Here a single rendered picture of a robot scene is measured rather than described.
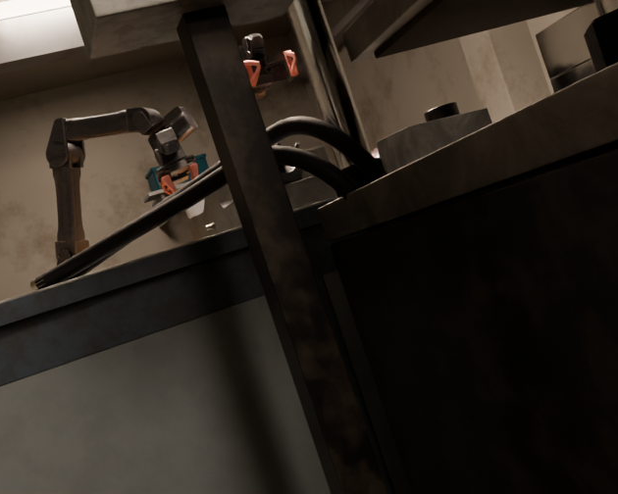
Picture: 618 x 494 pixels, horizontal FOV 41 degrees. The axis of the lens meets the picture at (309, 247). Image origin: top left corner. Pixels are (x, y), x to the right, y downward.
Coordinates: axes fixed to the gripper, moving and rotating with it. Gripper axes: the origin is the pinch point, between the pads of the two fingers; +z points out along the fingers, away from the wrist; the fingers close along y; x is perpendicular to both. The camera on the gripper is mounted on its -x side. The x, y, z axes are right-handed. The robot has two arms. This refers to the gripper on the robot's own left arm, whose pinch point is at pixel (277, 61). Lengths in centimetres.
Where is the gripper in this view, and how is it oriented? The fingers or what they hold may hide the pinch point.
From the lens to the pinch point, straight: 208.5
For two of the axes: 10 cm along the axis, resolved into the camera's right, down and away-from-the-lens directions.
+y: 8.9, -2.9, 3.3
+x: 3.1, 9.5, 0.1
